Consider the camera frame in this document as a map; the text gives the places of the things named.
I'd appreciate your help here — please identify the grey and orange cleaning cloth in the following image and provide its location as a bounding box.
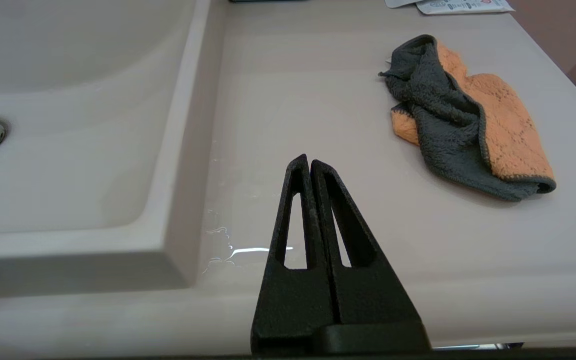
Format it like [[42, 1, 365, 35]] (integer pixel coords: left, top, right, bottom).
[[379, 34, 557, 202]]

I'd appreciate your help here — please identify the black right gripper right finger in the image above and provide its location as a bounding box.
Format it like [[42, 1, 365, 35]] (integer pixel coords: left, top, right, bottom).
[[311, 159, 431, 354]]

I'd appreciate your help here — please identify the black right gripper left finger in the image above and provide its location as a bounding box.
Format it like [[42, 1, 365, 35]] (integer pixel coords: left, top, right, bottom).
[[251, 154, 339, 356]]

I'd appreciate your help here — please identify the white instruction leaflet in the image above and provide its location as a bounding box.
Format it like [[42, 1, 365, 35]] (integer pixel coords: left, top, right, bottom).
[[415, 0, 516, 15]]

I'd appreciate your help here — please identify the white ceramic sink basin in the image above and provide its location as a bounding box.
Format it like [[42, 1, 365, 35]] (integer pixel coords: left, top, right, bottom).
[[0, 0, 228, 301]]

